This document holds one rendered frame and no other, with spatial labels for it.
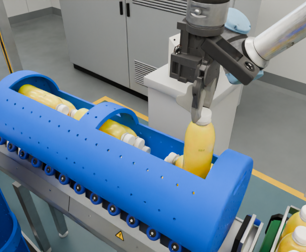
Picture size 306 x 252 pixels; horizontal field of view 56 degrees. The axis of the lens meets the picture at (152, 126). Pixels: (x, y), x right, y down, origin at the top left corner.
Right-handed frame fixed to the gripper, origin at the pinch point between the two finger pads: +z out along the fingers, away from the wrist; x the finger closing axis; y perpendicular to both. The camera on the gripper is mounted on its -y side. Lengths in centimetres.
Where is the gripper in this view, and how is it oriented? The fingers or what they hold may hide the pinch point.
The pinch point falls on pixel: (202, 114)
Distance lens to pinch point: 66.5
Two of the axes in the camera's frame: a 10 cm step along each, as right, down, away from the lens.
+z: -0.2, 7.9, 6.1
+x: -5.6, 5.0, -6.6
